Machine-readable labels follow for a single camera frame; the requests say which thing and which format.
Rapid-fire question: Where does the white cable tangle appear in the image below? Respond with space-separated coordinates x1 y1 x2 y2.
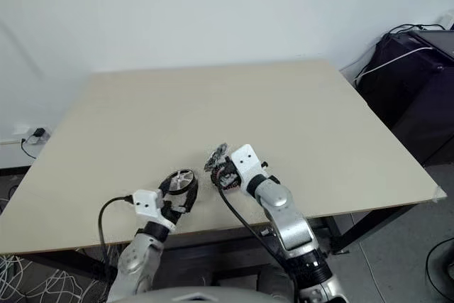
0 253 111 303

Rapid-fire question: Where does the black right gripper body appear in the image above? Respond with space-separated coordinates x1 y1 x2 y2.
209 158 244 194

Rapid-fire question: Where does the black cable on case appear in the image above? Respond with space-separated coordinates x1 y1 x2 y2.
384 23 446 36

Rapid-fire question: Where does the black adapter cable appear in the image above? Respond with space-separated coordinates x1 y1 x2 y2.
20 136 38 160

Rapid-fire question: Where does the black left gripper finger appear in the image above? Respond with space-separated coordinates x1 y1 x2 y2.
179 177 200 216
157 173 175 198

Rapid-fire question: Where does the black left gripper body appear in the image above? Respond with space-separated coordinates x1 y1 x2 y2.
161 192 189 226

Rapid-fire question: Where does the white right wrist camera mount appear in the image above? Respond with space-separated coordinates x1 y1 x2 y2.
230 143 270 190

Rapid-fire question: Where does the silver spoked rotor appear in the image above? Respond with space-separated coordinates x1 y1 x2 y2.
165 170 196 194

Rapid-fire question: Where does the black metal table frame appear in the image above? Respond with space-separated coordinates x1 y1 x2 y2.
13 196 448 282

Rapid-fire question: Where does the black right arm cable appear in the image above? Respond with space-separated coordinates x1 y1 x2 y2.
216 185 301 303

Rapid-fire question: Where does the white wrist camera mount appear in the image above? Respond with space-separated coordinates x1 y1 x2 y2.
230 143 270 190
131 189 177 232

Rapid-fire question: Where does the large black case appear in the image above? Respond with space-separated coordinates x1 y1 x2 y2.
354 30 454 166

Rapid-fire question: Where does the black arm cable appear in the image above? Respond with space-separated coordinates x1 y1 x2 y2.
97 194 136 275
216 185 301 303

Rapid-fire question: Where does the black round floor base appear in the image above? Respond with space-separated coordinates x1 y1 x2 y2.
425 237 454 292

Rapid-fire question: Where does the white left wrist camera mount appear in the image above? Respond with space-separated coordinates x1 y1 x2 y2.
131 189 177 232

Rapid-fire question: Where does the grey robot torso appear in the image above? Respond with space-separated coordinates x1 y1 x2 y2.
120 283 270 303

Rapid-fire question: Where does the white cable on case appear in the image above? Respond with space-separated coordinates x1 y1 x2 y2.
353 46 434 87

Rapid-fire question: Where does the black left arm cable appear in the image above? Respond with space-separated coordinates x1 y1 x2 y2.
97 194 136 275

